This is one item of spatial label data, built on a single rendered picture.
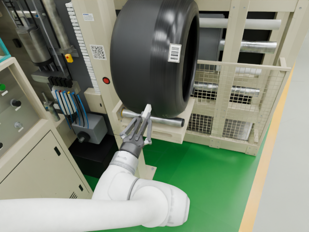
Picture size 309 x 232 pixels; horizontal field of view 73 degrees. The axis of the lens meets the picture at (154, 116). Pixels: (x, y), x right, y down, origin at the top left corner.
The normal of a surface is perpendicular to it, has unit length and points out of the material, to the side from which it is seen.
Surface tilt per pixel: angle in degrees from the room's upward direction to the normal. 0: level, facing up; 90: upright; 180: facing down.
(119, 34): 48
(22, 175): 90
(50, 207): 42
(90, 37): 90
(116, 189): 13
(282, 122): 0
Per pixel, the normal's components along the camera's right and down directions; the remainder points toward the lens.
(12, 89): 0.94, 0.16
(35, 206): 0.63, -0.71
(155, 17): -0.24, -0.29
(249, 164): -0.08, -0.73
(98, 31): -0.32, 0.66
